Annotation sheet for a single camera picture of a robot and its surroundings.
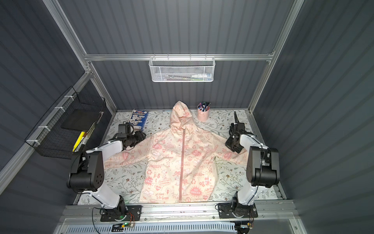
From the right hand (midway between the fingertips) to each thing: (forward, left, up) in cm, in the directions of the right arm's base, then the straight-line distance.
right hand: (231, 146), depth 95 cm
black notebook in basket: (+1, +87, +25) cm, 90 cm away
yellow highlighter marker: (-9, +82, +24) cm, 86 cm away
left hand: (+5, +58, +4) cm, 59 cm away
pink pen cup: (+24, +18, +2) cm, 30 cm away
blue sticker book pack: (+24, +68, 0) cm, 73 cm away
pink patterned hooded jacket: (-11, +34, -1) cm, 36 cm away
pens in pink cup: (+27, +17, +10) cm, 34 cm away
